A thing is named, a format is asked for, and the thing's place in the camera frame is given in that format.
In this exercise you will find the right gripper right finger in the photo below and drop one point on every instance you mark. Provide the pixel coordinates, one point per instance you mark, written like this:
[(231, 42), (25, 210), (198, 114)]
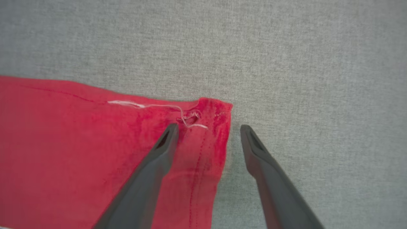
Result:
[(279, 190)]

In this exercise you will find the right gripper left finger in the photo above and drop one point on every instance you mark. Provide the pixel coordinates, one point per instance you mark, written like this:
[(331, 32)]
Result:
[(146, 184)]

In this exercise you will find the red and white jersey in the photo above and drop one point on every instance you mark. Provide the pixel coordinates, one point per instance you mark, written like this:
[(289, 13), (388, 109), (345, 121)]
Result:
[(79, 143)]

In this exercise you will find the grey fabric sofa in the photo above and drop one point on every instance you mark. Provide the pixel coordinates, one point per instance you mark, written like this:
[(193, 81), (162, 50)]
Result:
[(286, 63)]

